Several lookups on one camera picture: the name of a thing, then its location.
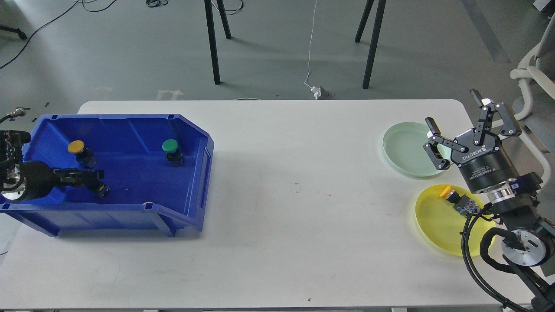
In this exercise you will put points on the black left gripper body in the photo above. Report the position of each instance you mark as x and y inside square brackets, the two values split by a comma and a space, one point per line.
[39, 180]

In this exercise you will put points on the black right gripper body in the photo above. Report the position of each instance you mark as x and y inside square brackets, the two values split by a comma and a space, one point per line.
[485, 165]

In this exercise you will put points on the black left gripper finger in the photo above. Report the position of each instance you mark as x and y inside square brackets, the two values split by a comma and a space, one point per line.
[76, 183]
[76, 175]

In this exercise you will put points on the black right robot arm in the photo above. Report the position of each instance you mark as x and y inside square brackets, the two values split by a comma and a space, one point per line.
[527, 240]

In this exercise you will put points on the blue plastic bin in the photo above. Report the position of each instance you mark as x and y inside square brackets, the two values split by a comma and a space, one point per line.
[147, 193]

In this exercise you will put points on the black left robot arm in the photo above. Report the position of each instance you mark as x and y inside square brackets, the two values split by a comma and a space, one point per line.
[23, 180]

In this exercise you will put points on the white charger with cable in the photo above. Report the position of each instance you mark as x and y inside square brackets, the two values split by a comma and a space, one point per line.
[317, 91]

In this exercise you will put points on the black stand legs right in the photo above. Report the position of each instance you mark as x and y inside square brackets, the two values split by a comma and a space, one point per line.
[377, 24]

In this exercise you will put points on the yellow plate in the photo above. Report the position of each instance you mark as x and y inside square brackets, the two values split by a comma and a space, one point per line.
[439, 222]

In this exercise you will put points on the yellow push button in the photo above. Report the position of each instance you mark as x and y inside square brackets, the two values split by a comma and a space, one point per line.
[83, 155]
[460, 202]

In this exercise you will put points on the light green plate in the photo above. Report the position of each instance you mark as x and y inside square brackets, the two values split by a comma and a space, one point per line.
[403, 145]

